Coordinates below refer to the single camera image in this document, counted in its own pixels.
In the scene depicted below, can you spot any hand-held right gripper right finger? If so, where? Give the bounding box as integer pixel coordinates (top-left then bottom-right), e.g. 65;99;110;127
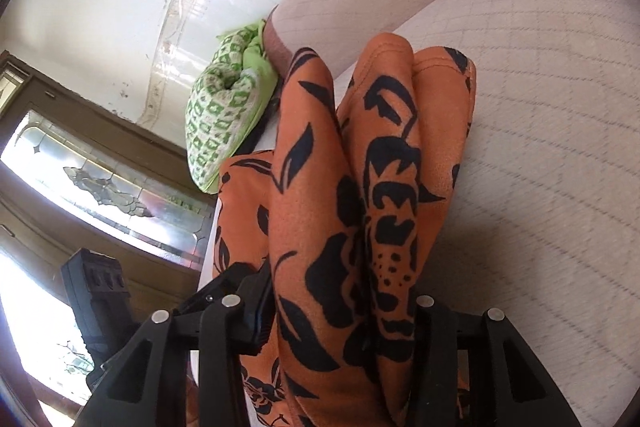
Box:
415;294;583;427

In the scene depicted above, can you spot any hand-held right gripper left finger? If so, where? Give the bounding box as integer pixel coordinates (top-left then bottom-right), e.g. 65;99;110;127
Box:
75;262;276;427

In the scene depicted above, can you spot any orange floral garment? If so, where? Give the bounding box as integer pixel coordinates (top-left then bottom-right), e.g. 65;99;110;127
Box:
212;32;478;427

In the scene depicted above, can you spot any wooden framed glass door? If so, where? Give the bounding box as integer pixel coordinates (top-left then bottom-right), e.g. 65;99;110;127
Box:
0;49;221;408

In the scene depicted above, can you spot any green patterned cloth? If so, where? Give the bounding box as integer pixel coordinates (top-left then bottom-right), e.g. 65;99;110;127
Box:
185;19;281;195

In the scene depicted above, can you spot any white quilted mattress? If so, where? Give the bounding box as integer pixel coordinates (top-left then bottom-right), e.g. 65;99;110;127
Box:
330;0;640;427

